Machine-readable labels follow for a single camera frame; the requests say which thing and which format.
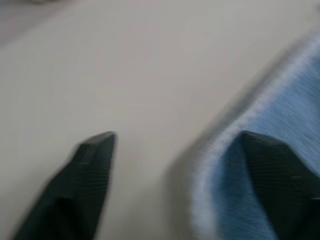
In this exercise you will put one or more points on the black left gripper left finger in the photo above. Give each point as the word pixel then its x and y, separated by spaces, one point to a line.
pixel 82 185

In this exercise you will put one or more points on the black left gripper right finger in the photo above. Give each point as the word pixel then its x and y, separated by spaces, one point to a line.
pixel 277 180

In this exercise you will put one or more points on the blue towel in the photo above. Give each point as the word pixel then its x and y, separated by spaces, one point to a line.
pixel 282 117

